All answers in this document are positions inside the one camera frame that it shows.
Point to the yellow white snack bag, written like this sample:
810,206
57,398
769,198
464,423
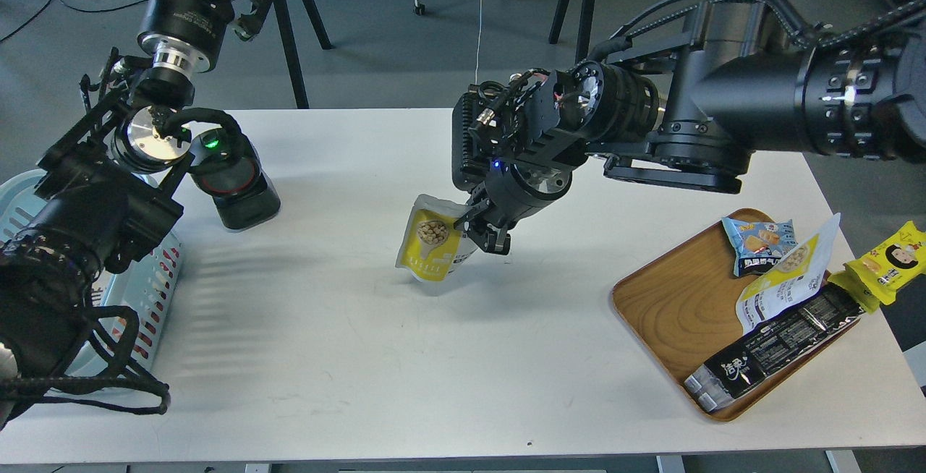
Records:
797,277

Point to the yellow green snack pouch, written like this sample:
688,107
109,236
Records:
431,247

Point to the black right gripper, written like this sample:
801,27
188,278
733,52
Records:
510,194

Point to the blue snack packet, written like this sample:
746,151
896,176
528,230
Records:
758,245

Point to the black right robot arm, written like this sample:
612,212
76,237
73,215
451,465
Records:
681,96

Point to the wooden tray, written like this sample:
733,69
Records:
681,307

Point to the long black snack package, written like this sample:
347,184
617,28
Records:
774,344

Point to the light blue plastic basket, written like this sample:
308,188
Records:
146,286

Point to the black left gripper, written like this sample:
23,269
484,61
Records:
181,21

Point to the yellow cartoon snack packet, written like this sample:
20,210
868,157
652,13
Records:
873,279

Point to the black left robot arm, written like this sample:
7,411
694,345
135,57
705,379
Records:
108,189

